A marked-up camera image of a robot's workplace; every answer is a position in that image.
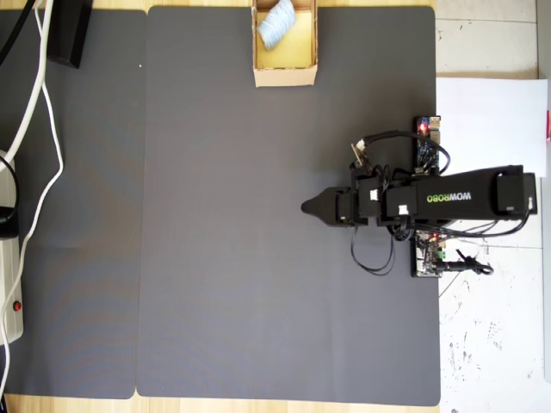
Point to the open brown cardboard box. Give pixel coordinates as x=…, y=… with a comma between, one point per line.
x=285, y=77

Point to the black rectangular stand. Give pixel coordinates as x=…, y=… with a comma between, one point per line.
x=69, y=34

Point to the white paper sheet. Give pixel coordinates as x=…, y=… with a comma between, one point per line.
x=486, y=125

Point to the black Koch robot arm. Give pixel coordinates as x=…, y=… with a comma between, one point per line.
x=478, y=198

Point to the small camera circuit board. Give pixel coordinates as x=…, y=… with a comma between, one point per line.
x=360, y=152

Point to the large dark grey mat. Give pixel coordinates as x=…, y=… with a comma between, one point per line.
x=215, y=258

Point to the driver board with green terminal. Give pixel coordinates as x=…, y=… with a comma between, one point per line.
x=424, y=258

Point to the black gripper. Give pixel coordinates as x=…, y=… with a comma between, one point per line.
x=366, y=204

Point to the black plug on strip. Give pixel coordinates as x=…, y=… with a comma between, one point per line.
x=6, y=215

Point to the small red object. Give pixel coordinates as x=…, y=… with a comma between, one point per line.
x=548, y=127

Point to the controller board with red light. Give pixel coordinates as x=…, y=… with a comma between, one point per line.
x=427, y=146

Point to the black barrel power plug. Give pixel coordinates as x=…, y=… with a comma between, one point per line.
x=467, y=266

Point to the white foam block blue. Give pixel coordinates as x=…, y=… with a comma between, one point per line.
x=277, y=23

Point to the white power strip red switch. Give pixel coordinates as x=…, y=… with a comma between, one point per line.
x=10, y=279

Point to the small dark grey mat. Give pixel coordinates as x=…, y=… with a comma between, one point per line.
x=86, y=215

